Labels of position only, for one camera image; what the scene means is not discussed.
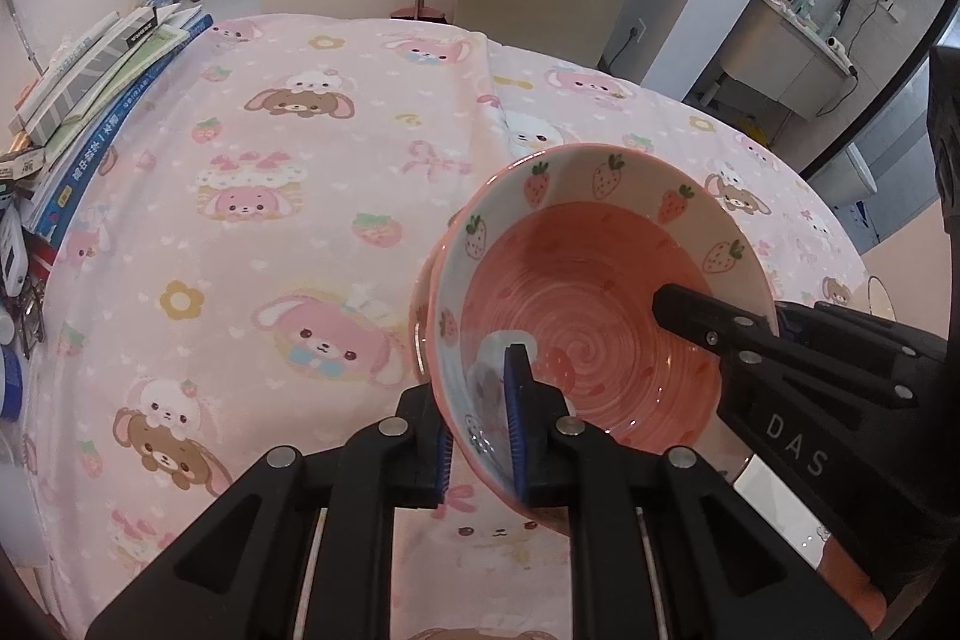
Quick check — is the person's right hand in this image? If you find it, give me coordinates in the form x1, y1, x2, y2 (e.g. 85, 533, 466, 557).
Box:
821, 535, 890, 620

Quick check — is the pink cartoon printed tablecloth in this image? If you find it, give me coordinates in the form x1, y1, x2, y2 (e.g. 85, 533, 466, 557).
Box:
22, 10, 871, 640

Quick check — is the dark door frame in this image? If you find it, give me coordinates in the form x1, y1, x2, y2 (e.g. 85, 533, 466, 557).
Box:
799, 0, 960, 176

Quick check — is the white handheld device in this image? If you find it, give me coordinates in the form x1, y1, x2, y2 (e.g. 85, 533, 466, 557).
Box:
0, 212, 31, 296

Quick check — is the large pink strawberry bowl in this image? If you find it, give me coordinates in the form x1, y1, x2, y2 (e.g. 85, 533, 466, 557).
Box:
427, 143, 777, 532

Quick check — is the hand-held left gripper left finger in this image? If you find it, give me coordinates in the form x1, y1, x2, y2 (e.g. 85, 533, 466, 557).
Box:
86, 383, 455, 640

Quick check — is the beige vanity cabinet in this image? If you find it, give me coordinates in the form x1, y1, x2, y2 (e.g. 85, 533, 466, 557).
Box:
701, 0, 860, 120

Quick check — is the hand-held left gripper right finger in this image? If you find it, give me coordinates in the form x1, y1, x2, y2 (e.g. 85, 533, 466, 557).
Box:
502, 344, 875, 640

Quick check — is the stack of books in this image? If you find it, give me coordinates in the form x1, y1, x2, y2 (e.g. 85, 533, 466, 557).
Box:
7, 6, 212, 244

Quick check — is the white hair dryer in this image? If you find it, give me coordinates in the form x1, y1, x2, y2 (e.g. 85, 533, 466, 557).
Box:
825, 36, 862, 79

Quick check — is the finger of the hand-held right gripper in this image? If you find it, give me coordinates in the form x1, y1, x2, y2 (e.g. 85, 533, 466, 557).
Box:
652, 284, 920, 410
772, 301, 960, 387

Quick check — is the white bathroom fixture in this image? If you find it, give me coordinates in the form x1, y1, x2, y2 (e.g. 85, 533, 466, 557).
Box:
810, 145, 878, 251

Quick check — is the blue lidded container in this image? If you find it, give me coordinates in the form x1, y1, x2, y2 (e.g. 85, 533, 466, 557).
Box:
0, 344, 27, 420

